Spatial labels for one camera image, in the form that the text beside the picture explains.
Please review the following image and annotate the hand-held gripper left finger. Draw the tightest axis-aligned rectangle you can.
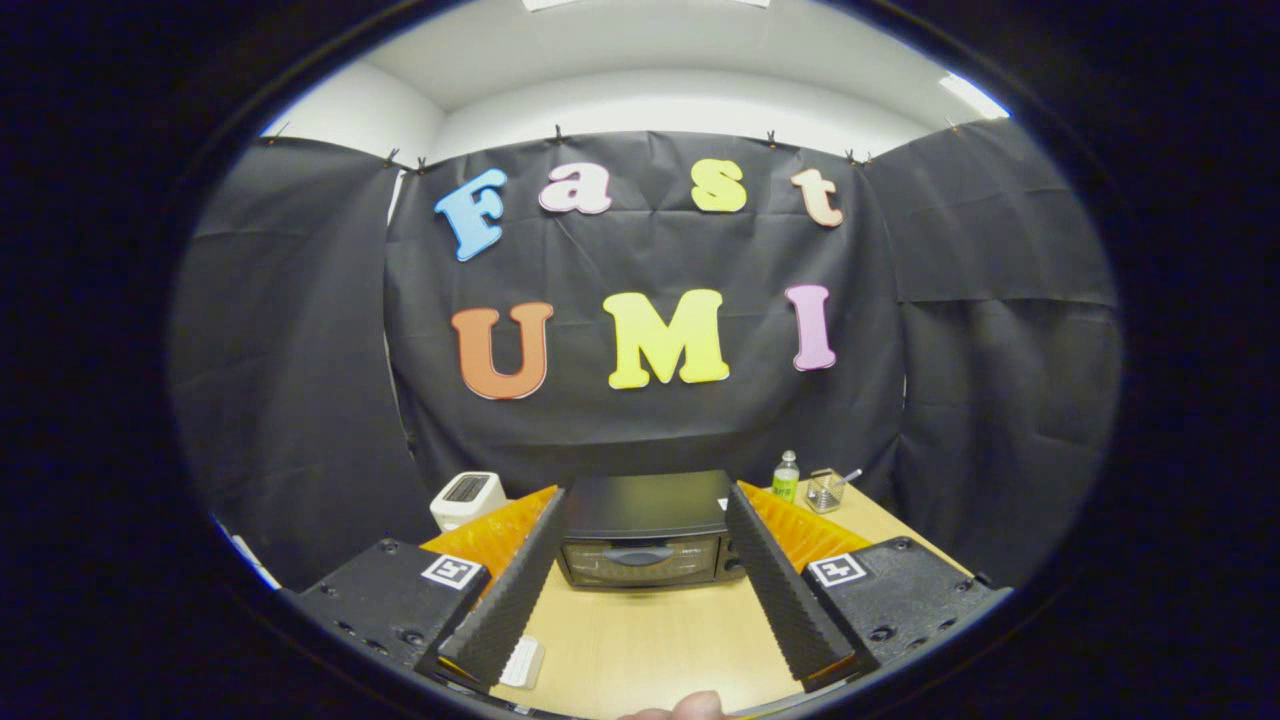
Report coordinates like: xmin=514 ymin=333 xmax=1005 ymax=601
xmin=285 ymin=486 xmax=568 ymax=691

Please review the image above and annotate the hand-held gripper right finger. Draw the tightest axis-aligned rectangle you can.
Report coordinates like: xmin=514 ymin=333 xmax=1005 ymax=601
xmin=725 ymin=481 xmax=1013 ymax=693

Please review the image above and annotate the black toaster oven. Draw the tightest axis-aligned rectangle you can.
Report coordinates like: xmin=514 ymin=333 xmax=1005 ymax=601
xmin=555 ymin=470 xmax=746 ymax=591

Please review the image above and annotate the white pop-up toaster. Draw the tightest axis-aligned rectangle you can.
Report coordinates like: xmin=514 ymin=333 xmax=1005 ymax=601
xmin=430 ymin=471 xmax=508 ymax=533

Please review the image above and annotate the small white tray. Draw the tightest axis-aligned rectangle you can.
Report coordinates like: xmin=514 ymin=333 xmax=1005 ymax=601
xmin=498 ymin=636 xmax=547 ymax=691

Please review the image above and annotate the clear glass cup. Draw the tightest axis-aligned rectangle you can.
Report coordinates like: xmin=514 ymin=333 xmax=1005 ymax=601
xmin=806 ymin=468 xmax=846 ymax=515

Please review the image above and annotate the black backdrop cloth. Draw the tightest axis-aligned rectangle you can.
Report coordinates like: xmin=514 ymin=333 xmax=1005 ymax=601
xmin=170 ymin=118 xmax=1123 ymax=591

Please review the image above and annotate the small ceiling light panel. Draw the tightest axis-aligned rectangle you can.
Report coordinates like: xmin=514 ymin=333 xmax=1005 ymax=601
xmin=938 ymin=72 xmax=1009 ymax=121

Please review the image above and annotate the long ceiling light panel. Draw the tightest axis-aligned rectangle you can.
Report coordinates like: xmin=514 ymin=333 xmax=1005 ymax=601
xmin=522 ymin=0 xmax=771 ymax=11

